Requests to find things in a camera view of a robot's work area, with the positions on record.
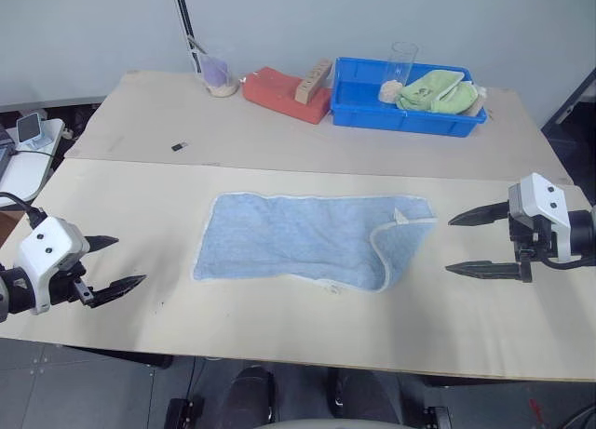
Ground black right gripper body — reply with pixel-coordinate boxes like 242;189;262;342
508;212;561;284

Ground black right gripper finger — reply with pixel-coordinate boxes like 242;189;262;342
447;200;511;228
444;260;533;284

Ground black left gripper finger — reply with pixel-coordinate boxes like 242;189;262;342
89;274;148;309
83;235;120;254

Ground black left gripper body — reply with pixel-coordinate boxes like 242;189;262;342
47;260;102;310

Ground light blue towel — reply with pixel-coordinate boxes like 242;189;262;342
191;192;440;295

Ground white device on left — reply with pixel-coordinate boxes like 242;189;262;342
0;116;65;203

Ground beige wooden piece in bin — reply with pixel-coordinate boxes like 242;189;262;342
465;84;488;119

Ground white device on stand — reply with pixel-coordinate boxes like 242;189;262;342
15;113;53;150

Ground green cloth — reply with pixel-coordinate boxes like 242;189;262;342
395;70;480;117

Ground blue plastic bin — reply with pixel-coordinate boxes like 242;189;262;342
329;56;489;138

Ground beige sponge lump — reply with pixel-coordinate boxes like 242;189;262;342
378;79;404;104

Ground dark rounded shape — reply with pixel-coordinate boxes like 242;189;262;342
327;367;407;422
217;365;277;424

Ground clear tall glass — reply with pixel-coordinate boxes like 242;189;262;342
381;41;420;105

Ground glass cup with purple cloth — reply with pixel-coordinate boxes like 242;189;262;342
200;51;239;99

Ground wooden block with holes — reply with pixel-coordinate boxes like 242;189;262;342
294;58;333;105

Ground red brick-shaped block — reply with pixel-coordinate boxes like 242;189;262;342
241;66;333;125

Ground black slanted pole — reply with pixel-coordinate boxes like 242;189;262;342
170;0;198;54

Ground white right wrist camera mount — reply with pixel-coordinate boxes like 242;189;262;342
507;171;579;263

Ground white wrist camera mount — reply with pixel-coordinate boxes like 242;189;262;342
15;216;91;315
507;171;579;263

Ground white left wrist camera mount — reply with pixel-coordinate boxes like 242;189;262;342
15;216;91;315

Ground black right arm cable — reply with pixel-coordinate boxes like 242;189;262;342
540;254;596;269

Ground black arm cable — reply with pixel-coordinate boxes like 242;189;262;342
0;192;49;227
540;254;596;269

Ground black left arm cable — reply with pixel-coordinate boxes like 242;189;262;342
0;192;49;227

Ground black cable on side table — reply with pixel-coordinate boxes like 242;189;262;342
9;148;56;162

